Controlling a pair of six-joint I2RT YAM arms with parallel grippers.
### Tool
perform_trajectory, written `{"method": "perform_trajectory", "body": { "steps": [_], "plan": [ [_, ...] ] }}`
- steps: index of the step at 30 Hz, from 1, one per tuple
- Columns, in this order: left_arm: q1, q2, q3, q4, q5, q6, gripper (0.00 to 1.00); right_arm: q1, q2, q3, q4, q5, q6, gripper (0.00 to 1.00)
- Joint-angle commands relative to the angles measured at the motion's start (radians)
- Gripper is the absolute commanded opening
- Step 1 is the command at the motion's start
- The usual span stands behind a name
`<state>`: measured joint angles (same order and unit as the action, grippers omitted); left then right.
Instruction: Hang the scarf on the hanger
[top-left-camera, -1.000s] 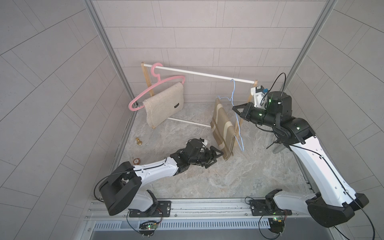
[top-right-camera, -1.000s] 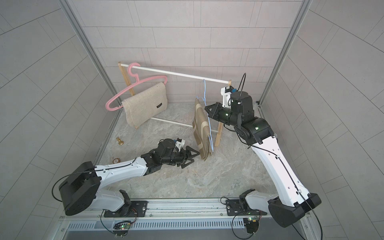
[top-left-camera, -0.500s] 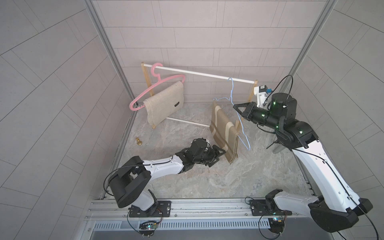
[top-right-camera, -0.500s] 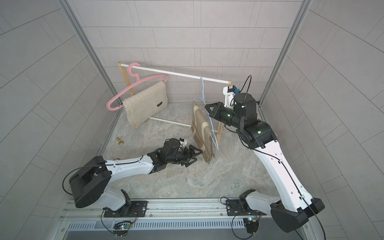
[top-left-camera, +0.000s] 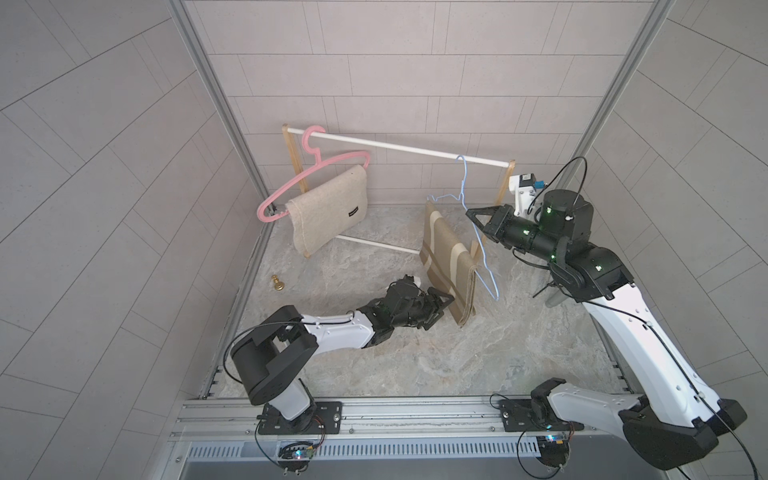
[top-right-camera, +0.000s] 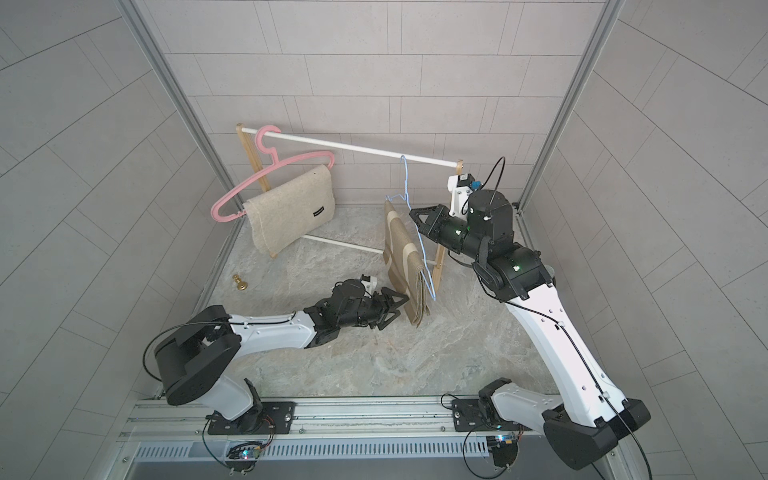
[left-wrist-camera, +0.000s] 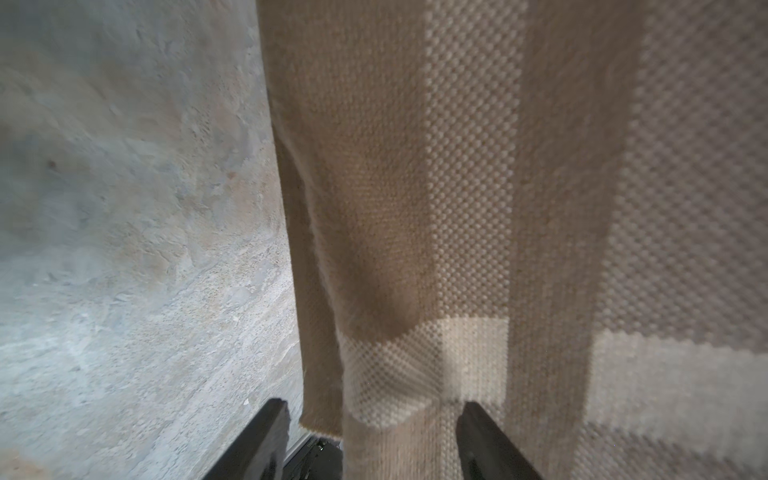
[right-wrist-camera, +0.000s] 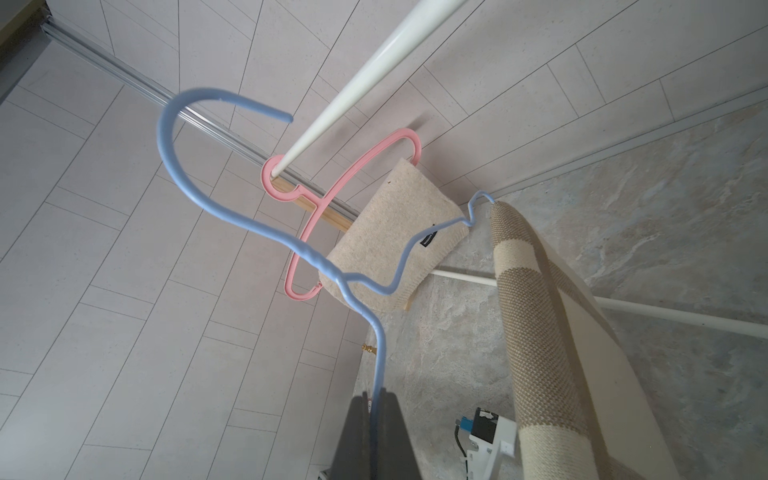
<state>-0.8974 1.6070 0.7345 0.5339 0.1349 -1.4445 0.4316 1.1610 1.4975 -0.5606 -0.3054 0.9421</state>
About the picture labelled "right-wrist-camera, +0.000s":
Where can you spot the wooden clothes rack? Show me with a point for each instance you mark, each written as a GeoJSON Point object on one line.
{"type": "Point", "coordinates": [420, 23]}

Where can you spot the brown striped scarf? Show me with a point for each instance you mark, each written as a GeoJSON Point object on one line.
{"type": "Point", "coordinates": [580, 409]}

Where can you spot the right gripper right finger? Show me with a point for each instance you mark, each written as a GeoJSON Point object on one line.
{"type": "Point", "coordinates": [397, 457]}

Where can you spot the light blue wire hanger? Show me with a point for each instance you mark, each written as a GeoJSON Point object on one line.
{"type": "Point", "coordinates": [283, 238]}

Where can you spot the beige scarf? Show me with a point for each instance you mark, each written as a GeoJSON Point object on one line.
{"type": "Point", "coordinates": [407, 203]}

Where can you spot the left aluminium corner post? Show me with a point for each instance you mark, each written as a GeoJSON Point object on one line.
{"type": "Point", "coordinates": [180, 114]}

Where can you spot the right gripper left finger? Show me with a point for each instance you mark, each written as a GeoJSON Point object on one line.
{"type": "Point", "coordinates": [352, 457]}

